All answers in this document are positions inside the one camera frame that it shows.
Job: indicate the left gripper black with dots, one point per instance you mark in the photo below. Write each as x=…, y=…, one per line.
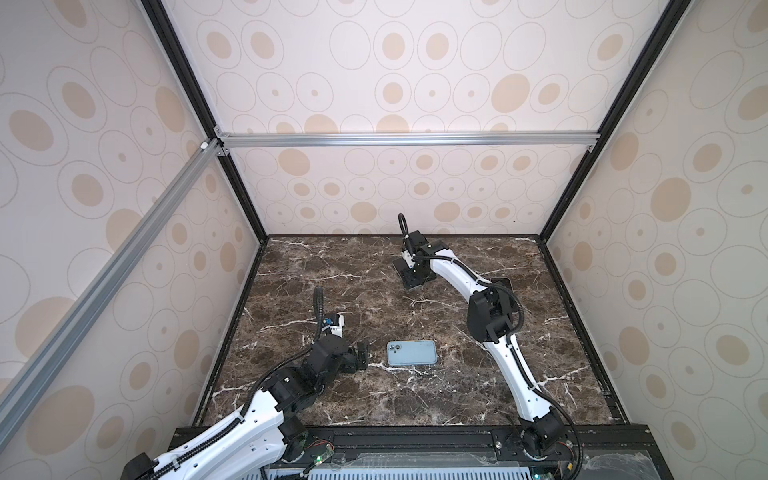
x=362, y=354

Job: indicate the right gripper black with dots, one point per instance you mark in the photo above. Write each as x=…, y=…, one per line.
x=414, y=281

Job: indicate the black phone grey edge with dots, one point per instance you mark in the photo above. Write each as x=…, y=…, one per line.
x=407, y=274

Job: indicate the light blue case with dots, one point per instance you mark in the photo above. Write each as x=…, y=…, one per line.
x=411, y=353

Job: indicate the pink phone case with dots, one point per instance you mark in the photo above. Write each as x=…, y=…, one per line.
x=502, y=281

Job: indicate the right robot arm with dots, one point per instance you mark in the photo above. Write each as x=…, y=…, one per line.
x=494, y=316

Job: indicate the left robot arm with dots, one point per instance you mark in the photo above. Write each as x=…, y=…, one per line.
x=266, y=428

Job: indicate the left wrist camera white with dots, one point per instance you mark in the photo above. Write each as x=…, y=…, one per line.
x=333, y=324

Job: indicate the horizontal aluminium rail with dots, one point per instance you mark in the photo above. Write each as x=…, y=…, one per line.
x=409, y=139

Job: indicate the black base frame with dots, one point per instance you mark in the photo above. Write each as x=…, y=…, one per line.
x=410, y=452

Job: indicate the left slanted aluminium rail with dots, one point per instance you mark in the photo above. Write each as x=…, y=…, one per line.
x=40, y=371

